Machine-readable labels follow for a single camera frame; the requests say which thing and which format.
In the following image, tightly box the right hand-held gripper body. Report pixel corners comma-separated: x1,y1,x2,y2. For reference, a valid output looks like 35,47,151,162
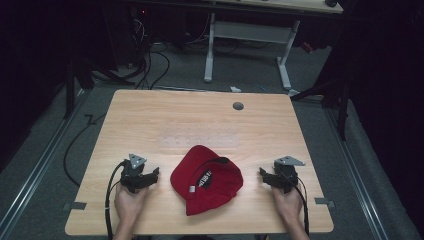
272,155,307,195

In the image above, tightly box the person's right hand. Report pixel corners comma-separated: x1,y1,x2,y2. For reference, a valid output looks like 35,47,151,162
271,185,305,228

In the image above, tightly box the bundle of black cables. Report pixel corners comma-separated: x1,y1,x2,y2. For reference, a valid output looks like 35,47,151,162
93,16,171,90

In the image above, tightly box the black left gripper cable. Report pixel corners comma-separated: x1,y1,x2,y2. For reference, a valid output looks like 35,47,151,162
104,160,129,240

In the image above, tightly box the white-framed wooden desk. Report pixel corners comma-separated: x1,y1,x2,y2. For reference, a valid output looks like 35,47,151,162
199,0,344,98

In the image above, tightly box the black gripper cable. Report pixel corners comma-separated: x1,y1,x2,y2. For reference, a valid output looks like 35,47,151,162
282,171,311,237
104,160,129,240

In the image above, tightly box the red baseball cap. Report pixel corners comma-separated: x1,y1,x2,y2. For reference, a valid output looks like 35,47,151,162
169,144,244,217

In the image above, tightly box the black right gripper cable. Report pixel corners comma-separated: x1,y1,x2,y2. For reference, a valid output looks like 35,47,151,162
282,171,311,237

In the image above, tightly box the person's left hand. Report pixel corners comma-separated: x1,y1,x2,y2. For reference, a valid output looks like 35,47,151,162
113,184,150,228

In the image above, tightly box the black floor cable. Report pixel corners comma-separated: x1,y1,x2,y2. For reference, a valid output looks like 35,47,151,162
63,113,108,188

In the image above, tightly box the metal floor rail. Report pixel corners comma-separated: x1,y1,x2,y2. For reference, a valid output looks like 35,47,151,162
0,89,91,234
323,107,390,240

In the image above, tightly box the grey tape strip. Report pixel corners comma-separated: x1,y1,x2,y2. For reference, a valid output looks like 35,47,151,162
314,197,336,209
63,201,88,212

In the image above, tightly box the black stand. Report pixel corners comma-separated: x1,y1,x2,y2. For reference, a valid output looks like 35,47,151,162
290,63,353,142
63,58,96,120

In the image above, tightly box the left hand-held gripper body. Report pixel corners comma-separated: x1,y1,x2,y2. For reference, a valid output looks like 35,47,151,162
119,153,149,195

